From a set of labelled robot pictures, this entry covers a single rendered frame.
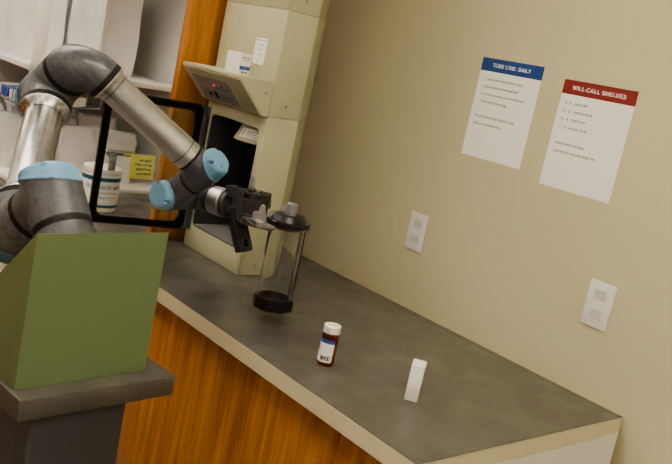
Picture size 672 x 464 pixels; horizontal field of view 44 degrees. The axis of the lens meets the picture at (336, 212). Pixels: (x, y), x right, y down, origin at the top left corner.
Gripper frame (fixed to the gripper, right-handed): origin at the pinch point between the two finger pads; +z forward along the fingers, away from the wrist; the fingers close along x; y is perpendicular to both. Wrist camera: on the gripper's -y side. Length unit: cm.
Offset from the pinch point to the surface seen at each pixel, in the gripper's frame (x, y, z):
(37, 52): 29, 30, -146
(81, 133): 59, 1, -153
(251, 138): 26.6, 17.4, -37.4
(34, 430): -70, -33, 4
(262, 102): 18.6, 28.7, -28.8
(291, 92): 28, 33, -26
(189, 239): 29, -19, -58
